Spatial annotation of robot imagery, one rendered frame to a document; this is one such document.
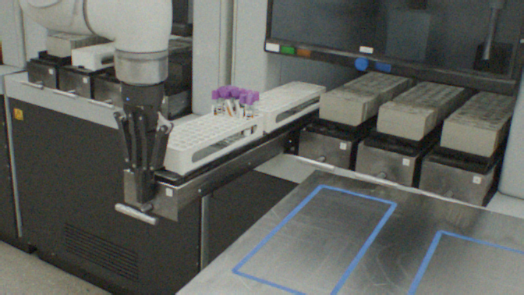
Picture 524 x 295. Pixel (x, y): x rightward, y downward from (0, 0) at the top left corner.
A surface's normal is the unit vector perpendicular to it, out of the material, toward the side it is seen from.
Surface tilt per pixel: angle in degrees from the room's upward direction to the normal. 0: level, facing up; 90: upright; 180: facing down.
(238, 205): 90
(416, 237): 0
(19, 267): 0
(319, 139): 90
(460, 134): 90
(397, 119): 90
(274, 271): 0
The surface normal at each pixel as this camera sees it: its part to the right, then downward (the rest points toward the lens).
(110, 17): -0.51, 0.30
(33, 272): 0.05, -0.93
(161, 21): 0.71, 0.31
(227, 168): 0.84, 0.23
